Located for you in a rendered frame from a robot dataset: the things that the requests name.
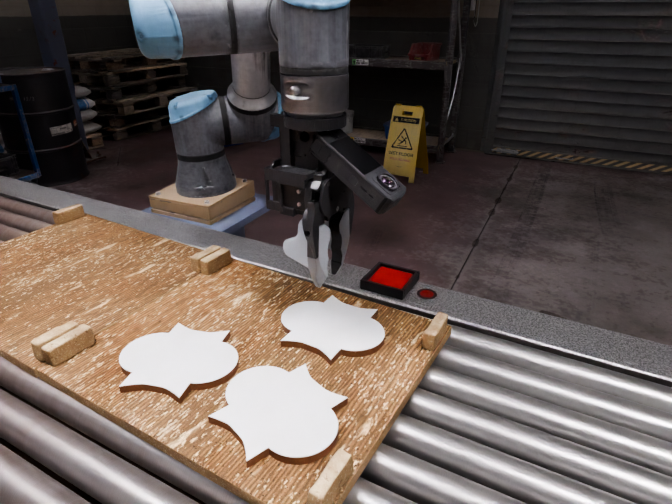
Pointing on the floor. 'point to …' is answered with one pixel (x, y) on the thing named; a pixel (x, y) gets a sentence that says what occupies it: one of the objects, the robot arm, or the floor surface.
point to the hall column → (57, 56)
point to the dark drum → (43, 124)
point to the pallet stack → (128, 89)
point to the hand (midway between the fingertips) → (331, 272)
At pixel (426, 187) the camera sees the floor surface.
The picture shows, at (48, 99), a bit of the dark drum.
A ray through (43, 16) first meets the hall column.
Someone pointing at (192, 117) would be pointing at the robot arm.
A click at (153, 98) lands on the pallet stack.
